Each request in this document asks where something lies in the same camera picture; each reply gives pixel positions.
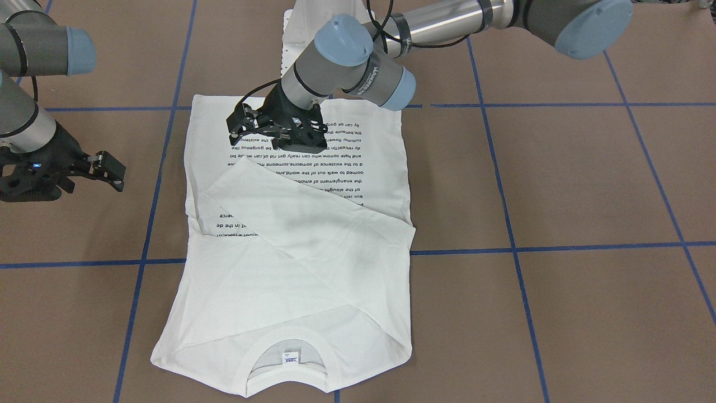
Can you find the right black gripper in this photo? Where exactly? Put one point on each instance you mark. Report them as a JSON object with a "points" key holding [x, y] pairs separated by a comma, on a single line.
{"points": [[62, 152]]}

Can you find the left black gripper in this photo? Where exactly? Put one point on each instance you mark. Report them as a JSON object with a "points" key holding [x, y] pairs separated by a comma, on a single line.
{"points": [[276, 104]]}

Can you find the white long-sleeve printed shirt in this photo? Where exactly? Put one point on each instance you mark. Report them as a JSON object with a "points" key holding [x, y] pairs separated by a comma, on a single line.
{"points": [[297, 265]]}

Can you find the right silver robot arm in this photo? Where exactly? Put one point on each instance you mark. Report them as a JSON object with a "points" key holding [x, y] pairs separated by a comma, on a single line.
{"points": [[32, 45]]}

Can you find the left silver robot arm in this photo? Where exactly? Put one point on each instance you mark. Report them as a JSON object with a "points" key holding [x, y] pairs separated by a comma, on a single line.
{"points": [[578, 29]]}

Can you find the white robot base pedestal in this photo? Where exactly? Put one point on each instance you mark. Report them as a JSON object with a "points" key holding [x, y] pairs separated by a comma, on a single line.
{"points": [[302, 33]]}

